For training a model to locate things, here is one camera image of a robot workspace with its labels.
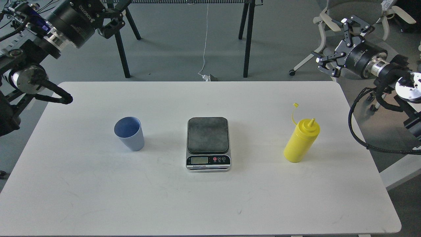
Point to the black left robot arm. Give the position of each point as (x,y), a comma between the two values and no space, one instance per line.
(21,63)

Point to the digital kitchen scale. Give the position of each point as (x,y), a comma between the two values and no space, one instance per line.
(208,144)

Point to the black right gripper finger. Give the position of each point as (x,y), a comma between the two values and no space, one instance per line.
(354,30)
(324,60)

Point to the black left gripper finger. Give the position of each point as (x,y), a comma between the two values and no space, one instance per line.
(115,24)
(119,5)

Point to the blue plastic cup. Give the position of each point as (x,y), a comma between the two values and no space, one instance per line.
(130,132)

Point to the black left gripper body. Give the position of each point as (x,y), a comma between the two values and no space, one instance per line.
(77,19)

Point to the yellow squeeze bottle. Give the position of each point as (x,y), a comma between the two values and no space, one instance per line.
(305,133)

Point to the grey office chair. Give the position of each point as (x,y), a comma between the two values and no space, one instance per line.
(369,10)

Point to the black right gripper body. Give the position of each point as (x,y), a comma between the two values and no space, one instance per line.
(366,60)

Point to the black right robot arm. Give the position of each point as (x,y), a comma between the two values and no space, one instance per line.
(394,98)

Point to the black legged background table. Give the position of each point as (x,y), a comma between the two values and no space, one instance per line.
(179,42)

